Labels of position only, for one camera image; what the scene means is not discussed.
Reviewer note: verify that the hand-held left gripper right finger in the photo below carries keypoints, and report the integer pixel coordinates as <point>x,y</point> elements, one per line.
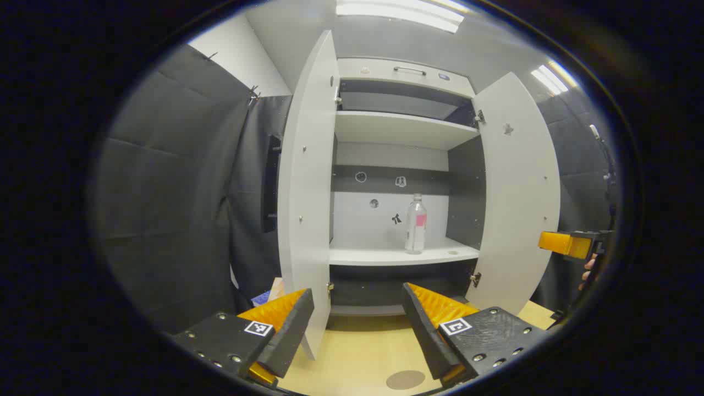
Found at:
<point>426,335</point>

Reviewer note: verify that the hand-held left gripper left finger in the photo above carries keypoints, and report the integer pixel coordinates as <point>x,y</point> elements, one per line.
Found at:
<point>289,335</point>

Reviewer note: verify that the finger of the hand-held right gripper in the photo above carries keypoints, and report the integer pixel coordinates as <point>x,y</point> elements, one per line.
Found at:
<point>564,243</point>

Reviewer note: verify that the round brown coaster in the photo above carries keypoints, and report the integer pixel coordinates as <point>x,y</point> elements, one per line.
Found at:
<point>405,379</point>

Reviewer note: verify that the white cabinet door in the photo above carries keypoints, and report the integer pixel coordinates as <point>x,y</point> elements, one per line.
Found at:
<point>308,192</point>
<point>517,209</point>

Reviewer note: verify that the clear plastic bottle pink label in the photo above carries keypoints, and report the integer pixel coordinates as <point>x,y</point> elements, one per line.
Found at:
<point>415,231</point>

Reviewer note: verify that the white cabinet shelf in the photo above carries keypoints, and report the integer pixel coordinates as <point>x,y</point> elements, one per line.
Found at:
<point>396,129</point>
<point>374,256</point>

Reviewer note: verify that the small blue box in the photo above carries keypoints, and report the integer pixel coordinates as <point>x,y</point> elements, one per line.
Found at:
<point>261,298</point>

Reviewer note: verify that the ceiling light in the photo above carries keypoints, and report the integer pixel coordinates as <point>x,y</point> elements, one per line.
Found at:
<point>553,77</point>

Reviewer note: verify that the black backdrop cloth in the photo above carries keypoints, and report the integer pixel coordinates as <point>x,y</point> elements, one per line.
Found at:
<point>165,192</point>

